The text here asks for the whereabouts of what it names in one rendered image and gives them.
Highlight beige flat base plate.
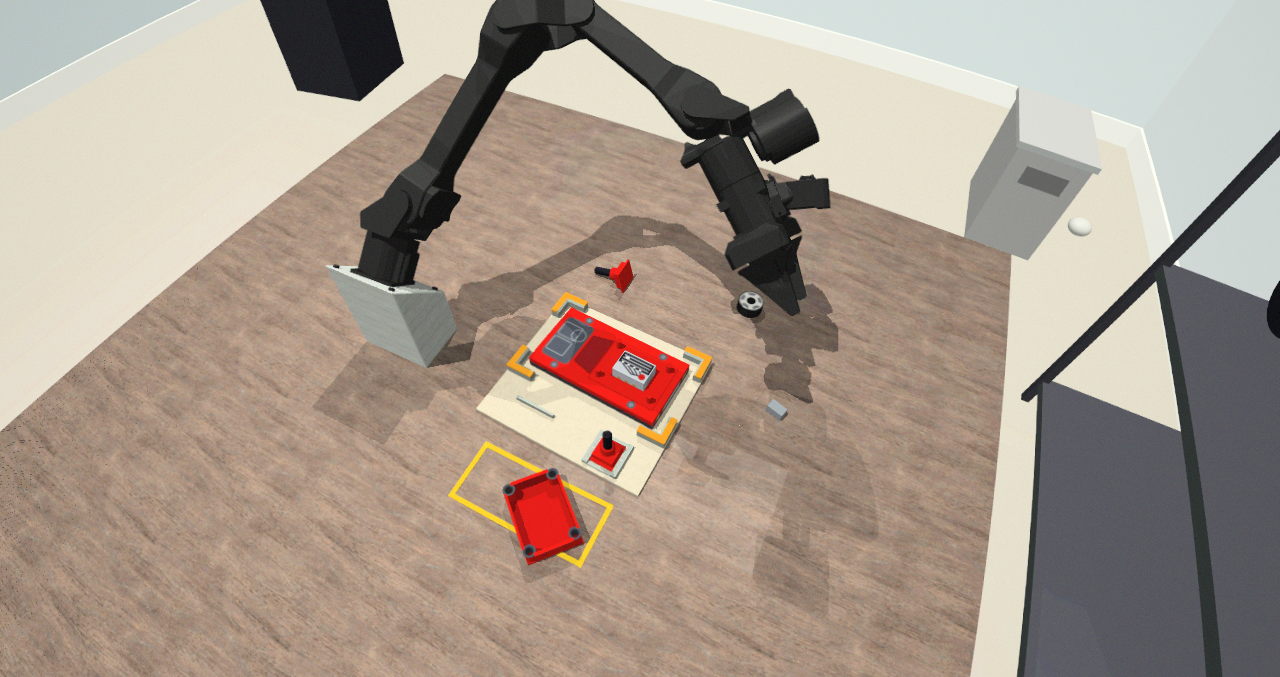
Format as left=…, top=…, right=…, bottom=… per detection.
left=477, top=292, right=713, bottom=497

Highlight yellow rectangular frame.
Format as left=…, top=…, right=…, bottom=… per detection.
left=448, top=442, right=613, bottom=567

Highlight red plastic shell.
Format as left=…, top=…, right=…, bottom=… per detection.
left=502, top=468, right=582, bottom=564

